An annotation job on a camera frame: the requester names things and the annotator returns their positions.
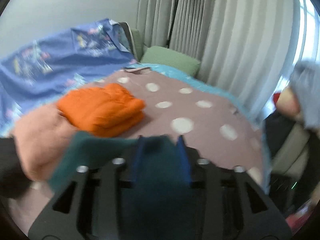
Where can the blue patterned sheet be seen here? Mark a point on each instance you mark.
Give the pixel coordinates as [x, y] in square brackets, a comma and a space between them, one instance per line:
[46, 69]

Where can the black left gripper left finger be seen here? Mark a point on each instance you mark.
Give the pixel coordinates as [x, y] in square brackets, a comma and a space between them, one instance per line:
[87, 184]

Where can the orange puffer jacket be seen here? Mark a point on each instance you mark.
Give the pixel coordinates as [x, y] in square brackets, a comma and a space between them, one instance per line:
[105, 111]

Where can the black floor lamp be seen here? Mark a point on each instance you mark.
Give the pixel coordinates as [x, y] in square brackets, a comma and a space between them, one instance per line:
[175, 10]

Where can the dark green knit sweater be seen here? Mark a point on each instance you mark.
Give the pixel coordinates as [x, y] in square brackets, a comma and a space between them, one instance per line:
[161, 204]

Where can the green bed frame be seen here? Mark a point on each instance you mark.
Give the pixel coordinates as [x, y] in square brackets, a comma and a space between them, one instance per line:
[131, 39]

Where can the light blue garment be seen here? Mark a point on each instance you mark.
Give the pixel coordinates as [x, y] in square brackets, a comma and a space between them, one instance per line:
[304, 82]

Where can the grey curtain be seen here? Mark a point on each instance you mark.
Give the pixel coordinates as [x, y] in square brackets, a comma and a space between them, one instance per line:
[244, 46]

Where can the green pillow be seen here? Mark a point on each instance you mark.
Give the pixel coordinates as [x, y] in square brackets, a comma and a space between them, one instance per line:
[168, 57]

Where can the mauve polka dot blanket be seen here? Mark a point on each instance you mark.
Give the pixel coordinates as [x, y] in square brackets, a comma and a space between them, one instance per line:
[175, 104]

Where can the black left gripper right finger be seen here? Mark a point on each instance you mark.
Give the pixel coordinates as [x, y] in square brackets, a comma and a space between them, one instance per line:
[229, 204]

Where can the black garment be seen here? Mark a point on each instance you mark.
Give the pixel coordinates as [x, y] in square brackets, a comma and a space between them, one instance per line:
[14, 182]

